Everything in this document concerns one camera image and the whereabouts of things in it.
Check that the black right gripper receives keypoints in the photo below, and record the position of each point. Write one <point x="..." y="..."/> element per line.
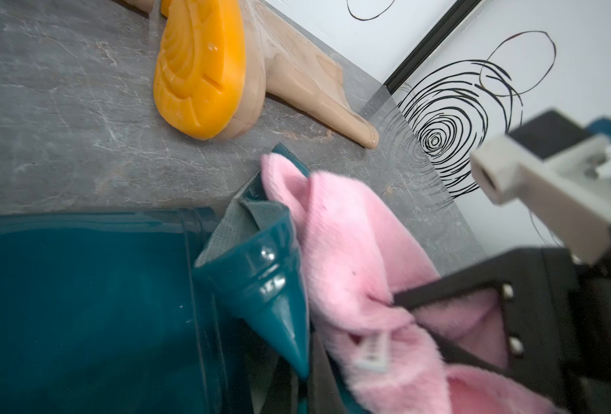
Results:
<point x="557" y="323"/>

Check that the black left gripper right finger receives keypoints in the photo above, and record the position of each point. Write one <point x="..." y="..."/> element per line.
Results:
<point x="323" y="396"/>

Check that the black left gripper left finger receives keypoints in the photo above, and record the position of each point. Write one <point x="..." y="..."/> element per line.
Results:
<point x="283" y="395"/>

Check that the pink microfiber cloth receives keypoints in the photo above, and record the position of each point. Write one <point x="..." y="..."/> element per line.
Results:
<point x="356" y="255"/>

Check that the green rubber boot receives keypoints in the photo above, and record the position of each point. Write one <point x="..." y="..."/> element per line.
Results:
<point x="99" y="313"/>
<point x="252" y="266"/>

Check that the beige rubber boot right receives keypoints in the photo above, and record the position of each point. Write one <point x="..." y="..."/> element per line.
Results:
<point x="218" y="61"/>

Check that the beige rubber boot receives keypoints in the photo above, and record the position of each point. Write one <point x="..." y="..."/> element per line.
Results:
<point x="144" y="7"/>
<point x="218" y="61"/>

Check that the beige rubber boot left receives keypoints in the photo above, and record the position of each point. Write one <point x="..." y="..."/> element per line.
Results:
<point x="144" y="7"/>

